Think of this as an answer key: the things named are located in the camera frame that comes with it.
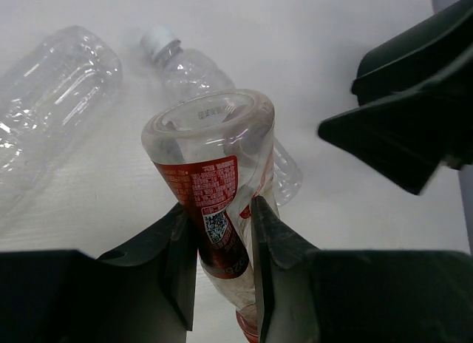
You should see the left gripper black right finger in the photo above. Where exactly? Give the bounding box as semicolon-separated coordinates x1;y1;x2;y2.
251;197;472;342

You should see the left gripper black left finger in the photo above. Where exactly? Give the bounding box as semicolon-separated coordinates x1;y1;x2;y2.
1;205;197;342

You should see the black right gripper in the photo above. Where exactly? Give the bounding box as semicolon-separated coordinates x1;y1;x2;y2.
318;0;472;195

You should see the red-capped red-label bottle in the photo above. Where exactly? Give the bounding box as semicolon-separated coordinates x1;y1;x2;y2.
141;89;276;342

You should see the white-capped clear bottle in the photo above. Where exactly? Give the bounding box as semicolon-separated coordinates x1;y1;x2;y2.
139;24;304;208

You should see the large clear unlabelled bottle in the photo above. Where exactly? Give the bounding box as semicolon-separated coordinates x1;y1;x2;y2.
1;26;123;215

